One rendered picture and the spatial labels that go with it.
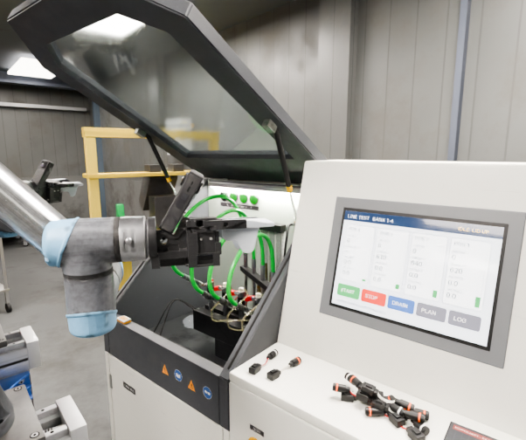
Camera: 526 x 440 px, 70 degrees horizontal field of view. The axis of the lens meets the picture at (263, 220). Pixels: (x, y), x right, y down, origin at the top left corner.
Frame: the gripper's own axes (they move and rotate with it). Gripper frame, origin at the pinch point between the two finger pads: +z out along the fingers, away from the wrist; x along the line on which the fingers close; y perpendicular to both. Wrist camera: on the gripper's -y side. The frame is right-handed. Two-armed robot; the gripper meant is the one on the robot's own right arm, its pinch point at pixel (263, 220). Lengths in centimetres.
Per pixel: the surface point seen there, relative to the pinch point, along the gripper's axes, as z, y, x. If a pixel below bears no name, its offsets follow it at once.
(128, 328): -31, 41, -77
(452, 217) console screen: 51, 2, -11
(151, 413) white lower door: -24, 71, -71
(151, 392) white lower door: -24, 62, -69
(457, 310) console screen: 49, 24, -7
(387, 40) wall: 142, -114, -173
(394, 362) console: 39, 39, -18
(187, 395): -12, 57, -52
